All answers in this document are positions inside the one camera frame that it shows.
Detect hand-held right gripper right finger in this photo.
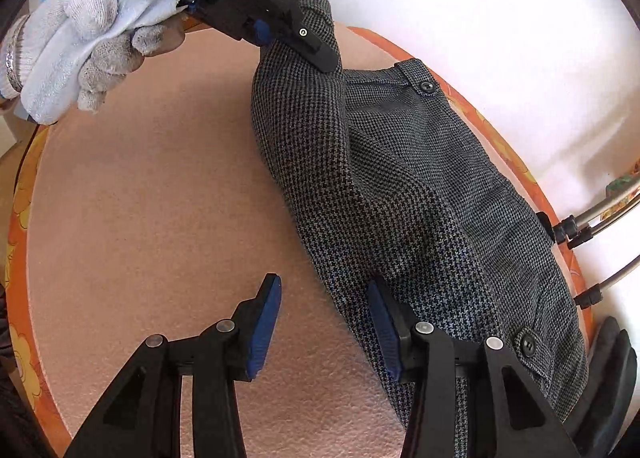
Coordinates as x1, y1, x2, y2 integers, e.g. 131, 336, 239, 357
365, 278, 584, 458

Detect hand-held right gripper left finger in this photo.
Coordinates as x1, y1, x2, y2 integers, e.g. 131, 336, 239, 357
62, 273, 283, 458

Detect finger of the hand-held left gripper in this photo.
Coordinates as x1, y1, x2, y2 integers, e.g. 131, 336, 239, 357
251, 3, 345, 75

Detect grey houndstooth pants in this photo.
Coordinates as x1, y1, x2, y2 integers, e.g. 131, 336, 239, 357
250, 0, 590, 458

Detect person's left hand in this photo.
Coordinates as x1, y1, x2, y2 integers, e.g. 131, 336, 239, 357
0, 0, 187, 126

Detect pink foam mat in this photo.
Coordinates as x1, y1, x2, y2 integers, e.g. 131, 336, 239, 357
27, 20, 573, 458

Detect metal chair tube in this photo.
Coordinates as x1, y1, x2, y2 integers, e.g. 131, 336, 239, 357
550, 180, 640, 245
574, 253, 640, 310
567, 208, 640, 251

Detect round table orange floral rim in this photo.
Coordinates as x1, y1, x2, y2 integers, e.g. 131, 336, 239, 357
5, 18, 596, 458

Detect green patterned object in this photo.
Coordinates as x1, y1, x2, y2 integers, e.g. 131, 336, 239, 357
604, 174, 640, 200

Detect silver bracelet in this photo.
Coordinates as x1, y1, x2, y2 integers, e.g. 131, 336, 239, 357
2, 18, 27, 95

